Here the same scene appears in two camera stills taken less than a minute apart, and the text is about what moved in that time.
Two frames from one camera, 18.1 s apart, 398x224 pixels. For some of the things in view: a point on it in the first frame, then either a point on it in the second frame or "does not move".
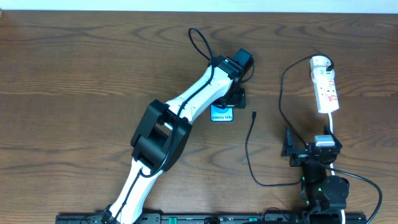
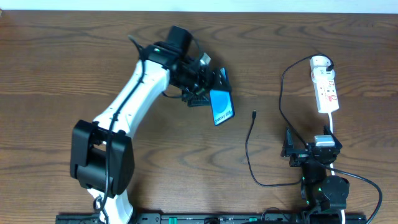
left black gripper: (234, 101) → (206, 86)
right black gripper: (306, 152) does not move
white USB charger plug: (319, 73) does not move
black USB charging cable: (280, 96) does not move
